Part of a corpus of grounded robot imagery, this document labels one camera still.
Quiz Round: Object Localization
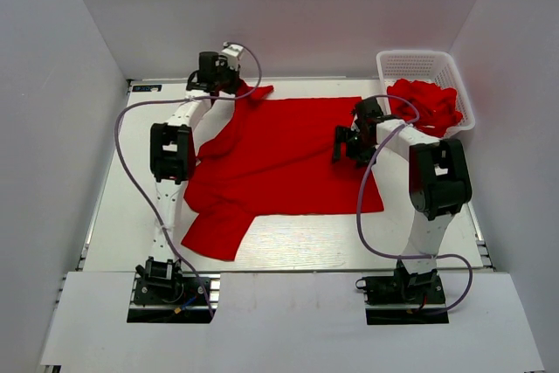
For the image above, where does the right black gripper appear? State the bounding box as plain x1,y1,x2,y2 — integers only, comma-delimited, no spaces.
332,125,378,169

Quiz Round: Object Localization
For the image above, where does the red t shirt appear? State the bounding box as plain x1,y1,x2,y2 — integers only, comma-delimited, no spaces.
181,86,364,261

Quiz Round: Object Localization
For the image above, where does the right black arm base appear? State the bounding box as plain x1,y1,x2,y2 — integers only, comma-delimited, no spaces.
355,273,449,326

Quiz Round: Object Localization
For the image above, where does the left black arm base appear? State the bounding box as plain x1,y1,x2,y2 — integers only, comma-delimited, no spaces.
127,274,220,324

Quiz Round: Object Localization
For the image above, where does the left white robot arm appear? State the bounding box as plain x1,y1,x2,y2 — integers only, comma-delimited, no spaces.
137,44,245,302

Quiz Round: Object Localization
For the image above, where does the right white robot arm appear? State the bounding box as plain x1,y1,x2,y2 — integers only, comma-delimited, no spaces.
332,96,473,302

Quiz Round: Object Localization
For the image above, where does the red t shirts pile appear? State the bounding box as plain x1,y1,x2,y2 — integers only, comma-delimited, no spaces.
387,79,463,137

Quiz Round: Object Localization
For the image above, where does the black table label sticker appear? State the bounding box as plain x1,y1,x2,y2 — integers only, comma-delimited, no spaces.
132,84,162,93

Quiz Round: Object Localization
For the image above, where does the white plastic basket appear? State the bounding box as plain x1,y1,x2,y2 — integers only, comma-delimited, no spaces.
376,50,476,137

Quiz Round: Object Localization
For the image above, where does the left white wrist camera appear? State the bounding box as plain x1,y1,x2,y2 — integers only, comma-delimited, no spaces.
221,42,245,71

